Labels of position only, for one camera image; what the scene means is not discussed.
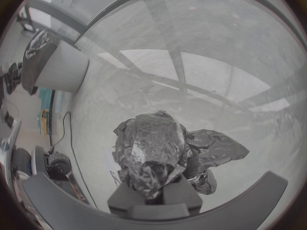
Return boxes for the clear printed wrapper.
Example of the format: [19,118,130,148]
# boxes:
[109,109,189,199]

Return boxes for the black plastic bag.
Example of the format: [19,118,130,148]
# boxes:
[21,30,60,95]

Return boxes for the window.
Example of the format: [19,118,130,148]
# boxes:
[18,0,305,48]

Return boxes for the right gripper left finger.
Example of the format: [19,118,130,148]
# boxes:
[107,184,147,212]

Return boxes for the crumpled black plastic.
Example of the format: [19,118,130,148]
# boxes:
[183,128,250,196]

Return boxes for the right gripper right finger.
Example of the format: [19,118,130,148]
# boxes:
[163,175,203,211]

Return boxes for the white trash bin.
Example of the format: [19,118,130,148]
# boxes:
[35,40,90,93]

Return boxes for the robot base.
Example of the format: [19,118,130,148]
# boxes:
[1,119,93,209]

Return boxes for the black cable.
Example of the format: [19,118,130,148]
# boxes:
[49,111,99,208]

